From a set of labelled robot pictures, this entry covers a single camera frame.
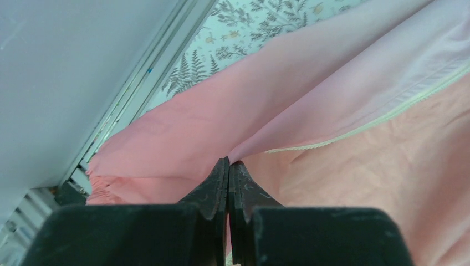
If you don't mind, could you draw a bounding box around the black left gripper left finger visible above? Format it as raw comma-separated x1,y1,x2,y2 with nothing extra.
22,158,229,265

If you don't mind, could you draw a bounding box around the pink zip-up jacket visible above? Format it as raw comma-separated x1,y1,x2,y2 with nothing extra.
86,1,469,265

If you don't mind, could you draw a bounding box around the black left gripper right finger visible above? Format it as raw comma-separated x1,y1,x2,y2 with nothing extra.
228,161,413,265

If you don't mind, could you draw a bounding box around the floral patterned table mat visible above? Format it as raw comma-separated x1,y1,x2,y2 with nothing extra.
144,0,362,111

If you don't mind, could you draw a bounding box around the aluminium frame rail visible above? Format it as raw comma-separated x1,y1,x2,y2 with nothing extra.
60,1,216,183

